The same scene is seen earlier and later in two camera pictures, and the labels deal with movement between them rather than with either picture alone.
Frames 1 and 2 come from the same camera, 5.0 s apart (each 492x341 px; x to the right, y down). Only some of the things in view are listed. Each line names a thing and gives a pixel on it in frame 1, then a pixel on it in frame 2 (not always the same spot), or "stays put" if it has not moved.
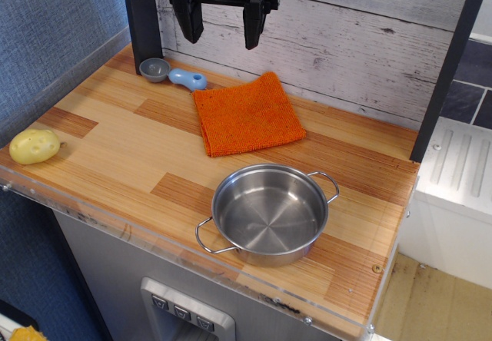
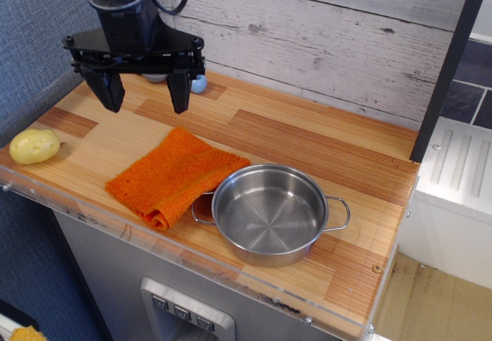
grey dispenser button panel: (173, 315) stays put
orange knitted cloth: (245, 117) → (163, 183)
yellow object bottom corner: (28, 333) stays put
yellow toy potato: (34, 146) stays put
